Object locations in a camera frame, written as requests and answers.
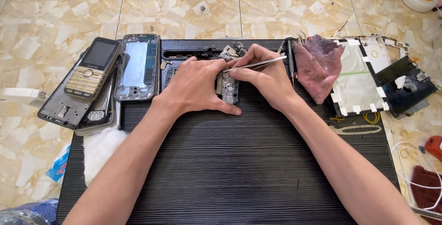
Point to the small metal shield plate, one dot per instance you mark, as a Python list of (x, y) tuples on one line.
[(163, 65)]

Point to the pink cleaning cloth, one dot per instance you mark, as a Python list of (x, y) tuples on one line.
[(316, 68)]

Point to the tablet frame with white tape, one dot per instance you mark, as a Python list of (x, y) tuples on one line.
[(355, 80)]

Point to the thin metal pin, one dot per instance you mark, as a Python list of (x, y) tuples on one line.
[(342, 26)]

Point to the white plastic adapter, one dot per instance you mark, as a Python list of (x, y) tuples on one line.
[(24, 95)]

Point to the person's left hand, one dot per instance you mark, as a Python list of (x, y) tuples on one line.
[(193, 87)]

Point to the blue plastic packet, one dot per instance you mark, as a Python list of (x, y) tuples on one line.
[(58, 168)]

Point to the black precision screwdriver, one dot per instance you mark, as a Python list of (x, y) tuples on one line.
[(290, 59)]

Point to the phone frame with blue board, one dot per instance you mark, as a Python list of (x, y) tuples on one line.
[(138, 68)]

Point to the yellow rubber band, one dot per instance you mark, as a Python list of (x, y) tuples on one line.
[(375, 118)]

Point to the silver phone back housing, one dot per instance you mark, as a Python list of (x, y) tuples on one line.
[(103, 123)]

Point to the white cotton wool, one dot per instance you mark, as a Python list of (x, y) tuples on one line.
[(100, 152)]

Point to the person's right hand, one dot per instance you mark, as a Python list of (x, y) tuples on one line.
[(269, 76)]

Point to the red tool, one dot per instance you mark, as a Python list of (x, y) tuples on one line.
[(435, 147)]

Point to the grey phone circuit board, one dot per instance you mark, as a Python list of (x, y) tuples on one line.
[(228, 92)]

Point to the pile of small phone parts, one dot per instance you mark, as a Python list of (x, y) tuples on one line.
[(228, 53)]

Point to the black gold keypad phone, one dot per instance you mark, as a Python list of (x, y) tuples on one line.
[(90, 71)]

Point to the black screen panel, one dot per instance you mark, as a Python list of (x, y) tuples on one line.
[(411, 90)]

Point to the clear plastic bottle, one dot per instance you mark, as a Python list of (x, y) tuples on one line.
[(27, 214)]

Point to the pointed metal tweezers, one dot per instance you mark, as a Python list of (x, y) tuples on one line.
[(302, 36)]

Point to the dark red cloth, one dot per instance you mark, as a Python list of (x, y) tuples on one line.
[(426, 190)]

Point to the small dark phone board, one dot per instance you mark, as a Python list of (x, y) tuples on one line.
[(170, 77)]

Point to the beige plastic opening tool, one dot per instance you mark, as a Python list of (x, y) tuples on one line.
[(359, 129)]

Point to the silver metal tweezers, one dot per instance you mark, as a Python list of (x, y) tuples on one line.
[(262, 62)]

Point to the metal bar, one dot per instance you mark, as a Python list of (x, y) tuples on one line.
[(426, 213)]

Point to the black phone middle frame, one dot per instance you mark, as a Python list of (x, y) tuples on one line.
[(58, 109)]

